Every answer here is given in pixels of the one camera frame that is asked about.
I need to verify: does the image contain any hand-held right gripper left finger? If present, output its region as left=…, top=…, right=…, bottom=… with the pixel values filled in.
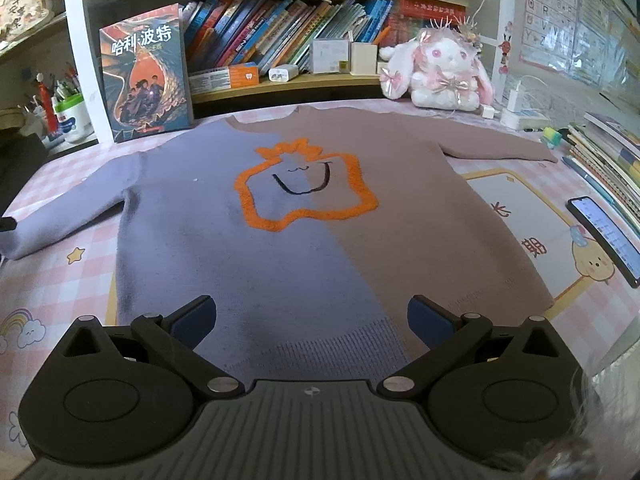
left=60, top=296, right=246, bottom=396

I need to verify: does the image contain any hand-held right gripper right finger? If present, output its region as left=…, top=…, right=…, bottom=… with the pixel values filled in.
left=377, top=296, right=571, bottom=396

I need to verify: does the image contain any purple and brown sweater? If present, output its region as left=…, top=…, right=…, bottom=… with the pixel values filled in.
left=0, top=105, right=559, bottom=376

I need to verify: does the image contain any pink checked desk mat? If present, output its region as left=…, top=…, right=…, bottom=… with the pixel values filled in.
left=0, top=97, right=640, bottom=391

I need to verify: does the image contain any white jar with green lid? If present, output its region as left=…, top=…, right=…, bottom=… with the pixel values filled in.
left=52, top=95, right=97, bottom=144

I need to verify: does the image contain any bunch of coloured pens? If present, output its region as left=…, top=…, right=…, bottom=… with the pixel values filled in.
left=19, top=62, right=82, bottom=133

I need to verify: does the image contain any black smartphone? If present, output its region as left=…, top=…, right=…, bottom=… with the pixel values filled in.
left=567, top=196, right=640, bottom=288

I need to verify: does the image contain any dragon cover novel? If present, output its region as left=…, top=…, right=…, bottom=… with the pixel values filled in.
left=99, top=4, right=195, bottom=136

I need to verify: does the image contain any white power strip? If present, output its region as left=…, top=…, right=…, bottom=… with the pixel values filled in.
left=500, top=107, right=551, bottom=131

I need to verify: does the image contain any printed cloth bag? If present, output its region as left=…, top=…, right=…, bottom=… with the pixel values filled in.
left=0, top=0, right=57, bottom=47

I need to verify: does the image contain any stack of thin books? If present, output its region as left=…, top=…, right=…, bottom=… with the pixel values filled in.
left=562, top=111, right=640, bottom=226

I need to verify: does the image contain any white plug charger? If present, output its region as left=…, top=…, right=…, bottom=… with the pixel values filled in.
left=507, top=77, right=527, bottom=112

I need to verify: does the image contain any orange and white box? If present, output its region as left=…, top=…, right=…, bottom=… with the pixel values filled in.
left=188, top=63, right=261, bottom=95

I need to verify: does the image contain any white and pink plush bunny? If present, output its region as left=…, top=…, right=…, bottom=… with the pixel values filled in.
left=378, top=17, right=495, bottom=110

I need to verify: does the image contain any wooden bookshelf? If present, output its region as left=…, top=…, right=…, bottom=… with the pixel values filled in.
left=0, top=0, right=503, bottom=107

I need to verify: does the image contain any cream pen box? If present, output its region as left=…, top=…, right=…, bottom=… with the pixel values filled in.
left=350, top=41, right=377, bottom=76

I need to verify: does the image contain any white square box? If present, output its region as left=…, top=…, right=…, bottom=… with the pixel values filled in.
left=312, top=39, right=350, bottom=74

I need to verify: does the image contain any row of colourful books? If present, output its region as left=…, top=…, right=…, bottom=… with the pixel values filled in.
left=180, top=0, right=468, bottom=73

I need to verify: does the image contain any alphabet wall poster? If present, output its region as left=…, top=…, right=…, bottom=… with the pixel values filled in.
left=520, top=0, right=640, bottom=98

